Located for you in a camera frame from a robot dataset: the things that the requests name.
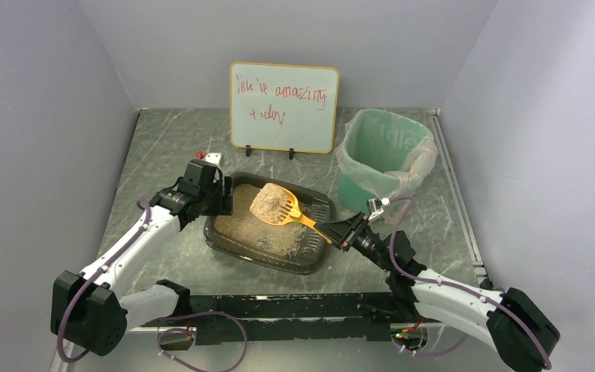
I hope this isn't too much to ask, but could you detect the dark grey litter box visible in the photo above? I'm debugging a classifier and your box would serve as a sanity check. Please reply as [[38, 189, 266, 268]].
[[203, 171, 336, 275]]

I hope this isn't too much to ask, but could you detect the yellow litter scoop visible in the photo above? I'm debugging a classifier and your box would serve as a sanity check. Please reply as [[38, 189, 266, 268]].
[[249, 183, 333, 245]]

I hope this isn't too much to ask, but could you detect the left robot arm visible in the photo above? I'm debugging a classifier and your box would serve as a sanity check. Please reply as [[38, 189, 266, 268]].
[[50, 153, 233, 363]]

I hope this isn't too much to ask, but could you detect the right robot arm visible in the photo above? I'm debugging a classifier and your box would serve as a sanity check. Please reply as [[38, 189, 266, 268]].
[[315, 213, 560, 371]]

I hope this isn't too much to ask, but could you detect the beige cat litter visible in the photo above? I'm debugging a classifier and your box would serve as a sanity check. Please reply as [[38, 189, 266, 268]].
[[215, 184, 307, 257]]

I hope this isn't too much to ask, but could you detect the green trash bin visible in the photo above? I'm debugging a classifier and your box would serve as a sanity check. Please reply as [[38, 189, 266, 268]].
[[335, 108, 435, 214]]

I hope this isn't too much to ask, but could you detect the whiteboard with red writing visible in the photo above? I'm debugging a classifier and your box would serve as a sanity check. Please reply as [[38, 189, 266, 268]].
[[229, 61, 340, 154]]

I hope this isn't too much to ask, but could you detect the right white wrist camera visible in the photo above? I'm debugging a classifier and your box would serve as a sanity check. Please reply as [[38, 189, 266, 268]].
[[366, 198, 390, 222]]

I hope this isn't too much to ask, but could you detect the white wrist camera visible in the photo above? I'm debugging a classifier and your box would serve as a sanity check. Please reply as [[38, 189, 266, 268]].
[[366, 198, 390, 222], [194, 150, 223, 167]]

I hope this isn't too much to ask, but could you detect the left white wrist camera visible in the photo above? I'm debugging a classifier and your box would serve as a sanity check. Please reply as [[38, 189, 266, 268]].
[[194, 150, 223, 167]]

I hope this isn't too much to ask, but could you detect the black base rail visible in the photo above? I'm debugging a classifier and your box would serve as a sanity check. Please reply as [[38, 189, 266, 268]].
[[149, 292, 423, 346]]

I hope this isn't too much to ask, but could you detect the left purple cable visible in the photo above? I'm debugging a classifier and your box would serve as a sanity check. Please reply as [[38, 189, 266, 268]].
[[56, 198, 153, 363]]

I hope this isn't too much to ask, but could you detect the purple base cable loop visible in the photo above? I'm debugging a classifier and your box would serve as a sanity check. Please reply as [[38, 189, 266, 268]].
[[156, 310, 251, 372]]

